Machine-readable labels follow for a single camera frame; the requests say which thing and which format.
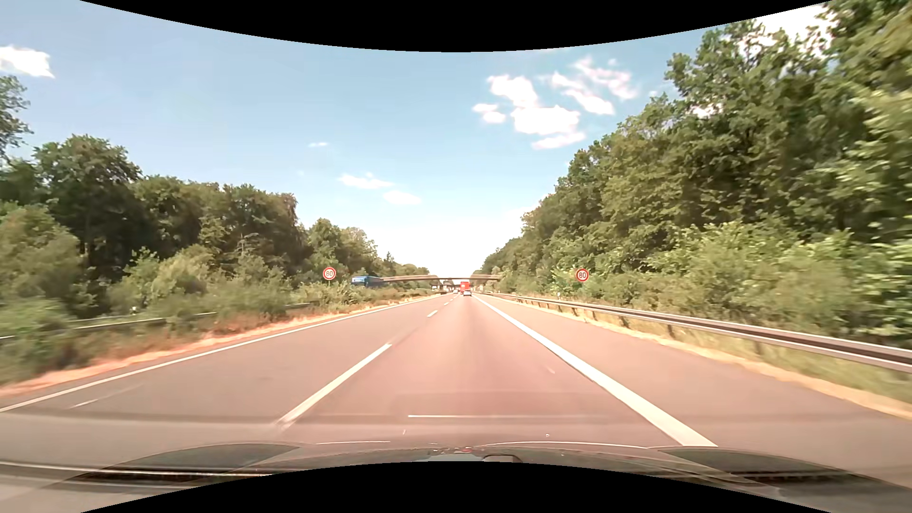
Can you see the road bridge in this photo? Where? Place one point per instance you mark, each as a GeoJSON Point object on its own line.
{"type": "Point", "coordinates": [442, 278]}

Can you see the blue lorry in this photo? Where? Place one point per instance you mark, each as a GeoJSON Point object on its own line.
{"type": "Point", "coordinates": [367, 281]}

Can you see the grey asphalt road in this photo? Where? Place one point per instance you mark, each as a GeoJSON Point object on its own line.
{"type": "Point", "coordinates": [463, 356]}

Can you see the round speed limit sign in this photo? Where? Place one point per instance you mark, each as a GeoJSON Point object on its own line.
{"type": "Point", "coordinates": [329, 273]}
{"type": "Point", "coordinates": [582, 275]}

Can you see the car's own bonnet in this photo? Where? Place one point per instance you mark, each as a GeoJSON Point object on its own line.
{"type": "Point", "coordinates": [456, 457]}

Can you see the road markings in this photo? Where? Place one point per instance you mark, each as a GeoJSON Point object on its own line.
{"type": "Point", "coordinates": [627, 396]}

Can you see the wood of green trees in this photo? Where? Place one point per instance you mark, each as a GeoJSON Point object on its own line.
{"type": "Point", "coordinates": [142, 228]}
{"type": "Point", "coordinates": [748, 199]}

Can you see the grass verge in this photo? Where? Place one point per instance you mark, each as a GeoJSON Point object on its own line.
{"type": "Point", "coordinates": [798, 367]}
{"type": "Point", "coordinates": [107, 349]}

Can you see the grey metal guard rail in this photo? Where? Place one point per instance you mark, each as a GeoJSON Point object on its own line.
{"type": "Point", "coordinates": [121, 323]}
{"type": "Point", "coordinates": [712, 328]}

